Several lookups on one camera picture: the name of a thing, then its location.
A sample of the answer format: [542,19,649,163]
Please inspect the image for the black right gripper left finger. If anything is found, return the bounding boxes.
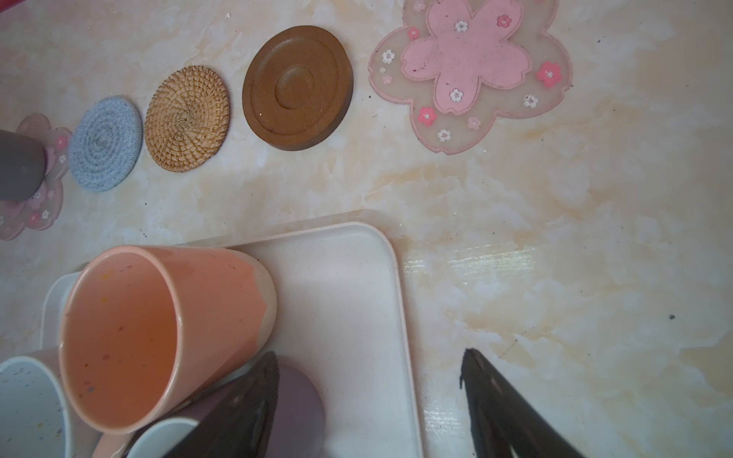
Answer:
[166,351,280,458]

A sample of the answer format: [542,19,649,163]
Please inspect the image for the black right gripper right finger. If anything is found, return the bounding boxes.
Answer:
[460,348,582,458]

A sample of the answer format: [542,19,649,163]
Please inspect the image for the white lilac handled mug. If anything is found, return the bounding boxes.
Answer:
[93,363,326,457]

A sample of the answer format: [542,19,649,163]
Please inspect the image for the pink flower silicone coaster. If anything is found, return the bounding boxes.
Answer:
[1,113,72,240]

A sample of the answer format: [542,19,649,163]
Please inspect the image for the round woven rattan coaster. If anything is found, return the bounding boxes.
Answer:
[144,65,230,173]

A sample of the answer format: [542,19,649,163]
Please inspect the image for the round grey felt coaster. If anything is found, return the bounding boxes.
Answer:
[68,97,143,193]

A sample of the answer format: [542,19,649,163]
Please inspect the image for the grey mug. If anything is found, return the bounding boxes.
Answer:
[0,130,47,202]

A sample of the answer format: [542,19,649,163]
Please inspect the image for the round brown wooden coaster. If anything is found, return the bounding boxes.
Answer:
[242,26,354,151]

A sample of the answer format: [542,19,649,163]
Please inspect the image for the peach orange mug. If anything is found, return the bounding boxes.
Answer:
[59,245,278,435]

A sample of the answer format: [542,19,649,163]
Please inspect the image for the translucent white tray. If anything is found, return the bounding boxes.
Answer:
[49,223,423,457]

